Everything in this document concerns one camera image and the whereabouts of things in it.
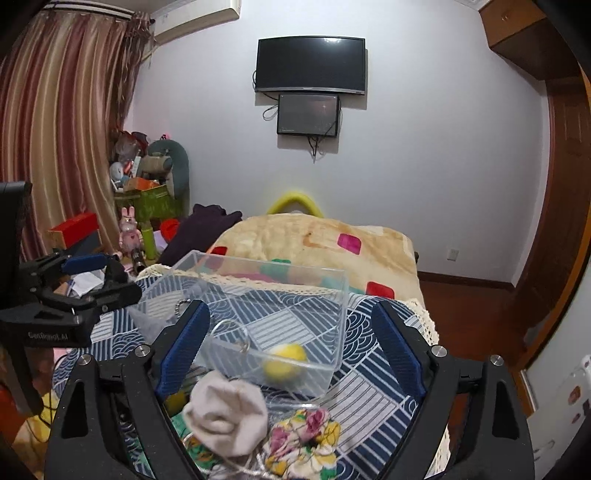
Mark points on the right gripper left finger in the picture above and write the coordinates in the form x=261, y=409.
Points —
x=86, y=441

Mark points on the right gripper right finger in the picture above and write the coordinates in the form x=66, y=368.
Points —
x=495, y=441

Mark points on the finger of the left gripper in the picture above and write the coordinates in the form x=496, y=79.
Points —
x=87, y=263
x=92, y=297

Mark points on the green knitted cloth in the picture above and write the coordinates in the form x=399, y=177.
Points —
x=199, y=454

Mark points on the white sock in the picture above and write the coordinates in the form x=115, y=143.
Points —
x=228, y=416

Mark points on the clear plastic storage bin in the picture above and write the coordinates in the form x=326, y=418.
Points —
x=254, y=306

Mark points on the yellow round plush toy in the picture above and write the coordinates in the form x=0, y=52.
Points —
x=283, y=366

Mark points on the floral fabric scrunchie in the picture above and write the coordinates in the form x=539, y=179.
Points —
x=303, y=446

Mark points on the red box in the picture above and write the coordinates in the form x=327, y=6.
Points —
x=72, y=230

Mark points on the pink rabbit toy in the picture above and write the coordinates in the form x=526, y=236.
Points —
x=130, y=237

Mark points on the green bottle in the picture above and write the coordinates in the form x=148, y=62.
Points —
x=149, y=244

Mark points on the white sliding wardrobe door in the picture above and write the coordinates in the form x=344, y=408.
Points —
x=559, y=380

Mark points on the green storage box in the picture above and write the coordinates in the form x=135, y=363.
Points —
x=155, y=203

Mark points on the dark purple garment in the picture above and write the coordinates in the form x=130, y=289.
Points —
x=198, y=231

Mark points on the grey green neck pillow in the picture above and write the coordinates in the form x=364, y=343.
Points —
x=175, y=166

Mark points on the yellow curved headboard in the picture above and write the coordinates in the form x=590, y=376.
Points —
x=295, y=201

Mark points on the striped brown curtain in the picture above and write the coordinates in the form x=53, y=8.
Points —
x=66, y=87

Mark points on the beige fleece blanket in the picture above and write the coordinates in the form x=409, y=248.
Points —
x=379, y=261

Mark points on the white air conditioner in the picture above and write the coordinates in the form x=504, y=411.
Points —
x=181, y=18

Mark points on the small wall monitor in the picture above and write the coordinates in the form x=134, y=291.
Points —
x=311, y=115

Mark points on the large wall television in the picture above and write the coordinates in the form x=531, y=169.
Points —
x=312, y=63

